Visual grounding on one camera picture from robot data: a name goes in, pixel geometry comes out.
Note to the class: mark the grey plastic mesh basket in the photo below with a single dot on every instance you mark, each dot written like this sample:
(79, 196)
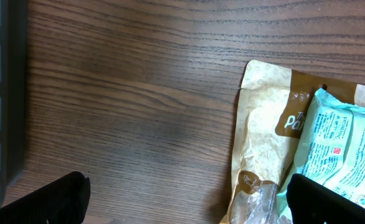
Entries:
(13, 47)

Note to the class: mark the green wet wipes pack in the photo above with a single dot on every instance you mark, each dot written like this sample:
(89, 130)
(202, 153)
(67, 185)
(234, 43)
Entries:
(331, 150)

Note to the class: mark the brown Pantree bag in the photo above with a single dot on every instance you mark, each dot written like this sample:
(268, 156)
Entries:
(271, 113)

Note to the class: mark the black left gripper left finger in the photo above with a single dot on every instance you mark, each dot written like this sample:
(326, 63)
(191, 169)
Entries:
(63, 201)

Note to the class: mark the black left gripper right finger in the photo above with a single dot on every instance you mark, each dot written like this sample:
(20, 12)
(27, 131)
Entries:
(312, 203)

